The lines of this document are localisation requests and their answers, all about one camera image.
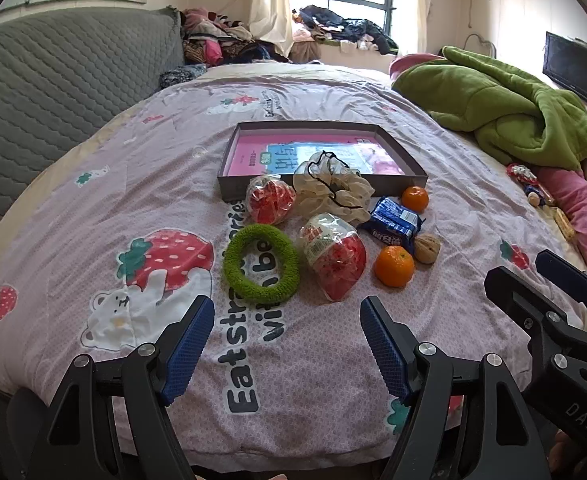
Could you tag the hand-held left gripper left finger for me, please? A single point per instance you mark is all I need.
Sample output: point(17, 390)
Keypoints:
point(193, 345)

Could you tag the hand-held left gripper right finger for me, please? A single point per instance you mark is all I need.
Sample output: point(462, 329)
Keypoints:
point(383, 345)

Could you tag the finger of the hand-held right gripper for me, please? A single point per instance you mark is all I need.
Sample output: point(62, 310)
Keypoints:
point(513, 295)
point(558, 267)

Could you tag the large tangerine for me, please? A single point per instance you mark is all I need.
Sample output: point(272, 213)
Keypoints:
point(394, 266)

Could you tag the large red snack pack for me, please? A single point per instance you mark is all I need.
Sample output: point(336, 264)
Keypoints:
point(338, 265)

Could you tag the walnut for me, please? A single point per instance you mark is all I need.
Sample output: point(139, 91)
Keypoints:
point(427, 249)

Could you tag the blue biscuit packet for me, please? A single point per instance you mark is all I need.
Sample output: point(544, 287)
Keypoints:
point(393, 220)

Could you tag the small tangerine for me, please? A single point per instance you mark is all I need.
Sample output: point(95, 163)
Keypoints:
point(415, 199)

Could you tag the grey cardboard box tray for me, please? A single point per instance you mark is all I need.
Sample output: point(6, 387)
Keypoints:
point(403, 181)

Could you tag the small red snack pack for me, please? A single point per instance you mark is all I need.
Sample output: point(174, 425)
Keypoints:
point(271, 200)

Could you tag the cream organza scrunchie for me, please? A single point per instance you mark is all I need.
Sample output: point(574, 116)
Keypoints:
point(313, 195)

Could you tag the person's right hand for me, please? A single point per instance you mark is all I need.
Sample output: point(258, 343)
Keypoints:
point(564, 447)

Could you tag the yellow snack packet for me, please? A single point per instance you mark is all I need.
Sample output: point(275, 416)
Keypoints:
point(564, 223)

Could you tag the pink pillow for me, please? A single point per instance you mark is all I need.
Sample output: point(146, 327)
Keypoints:
point(583, 205)
point(408, 62)

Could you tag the small blue snack packet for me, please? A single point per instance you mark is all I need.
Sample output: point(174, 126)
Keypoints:
point(532, 189)

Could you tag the red candy wrapper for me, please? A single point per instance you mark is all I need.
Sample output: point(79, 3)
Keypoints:
point(522, 174)

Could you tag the green fleece blanket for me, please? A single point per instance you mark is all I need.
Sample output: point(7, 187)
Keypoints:
point(498, 105)

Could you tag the pink strawberry printed quilt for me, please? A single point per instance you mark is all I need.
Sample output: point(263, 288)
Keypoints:
point(123, 185)

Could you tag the dark patterned cloth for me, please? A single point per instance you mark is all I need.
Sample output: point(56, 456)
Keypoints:
point(178, 76)

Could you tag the beige bed sheet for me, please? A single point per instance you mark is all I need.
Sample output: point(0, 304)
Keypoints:
point(273, 70)

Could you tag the grey quilted headboard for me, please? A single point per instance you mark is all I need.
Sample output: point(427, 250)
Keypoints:
point(48, 85)

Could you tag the cream curtain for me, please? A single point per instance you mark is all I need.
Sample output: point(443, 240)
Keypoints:
point(423, 0)
point(268, 0)

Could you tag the pile of mixed clothes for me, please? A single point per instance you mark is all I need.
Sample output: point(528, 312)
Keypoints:
point(213, 35)

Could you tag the pile of dark clothes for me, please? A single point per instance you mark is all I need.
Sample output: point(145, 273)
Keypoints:
point(338, 25)

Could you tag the black wall television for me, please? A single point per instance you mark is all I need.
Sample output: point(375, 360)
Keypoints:
point(573, 67)

